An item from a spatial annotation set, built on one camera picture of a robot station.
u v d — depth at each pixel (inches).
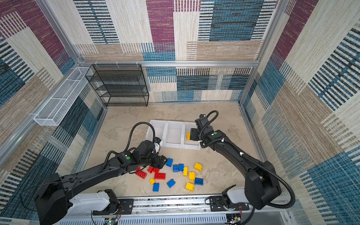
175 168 32.6
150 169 33.0
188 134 39.0
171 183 32.0
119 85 43.0
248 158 18.4
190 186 30.6
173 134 40.1
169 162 33.6
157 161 27.6
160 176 32.2
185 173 32.0
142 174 32.8
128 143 26.5
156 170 32.7
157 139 28.5
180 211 28.7
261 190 16.3
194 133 30.8
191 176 32.0
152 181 32.0
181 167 33.0
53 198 15.6
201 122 25.4
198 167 33.5
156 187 31.3
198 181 31.9
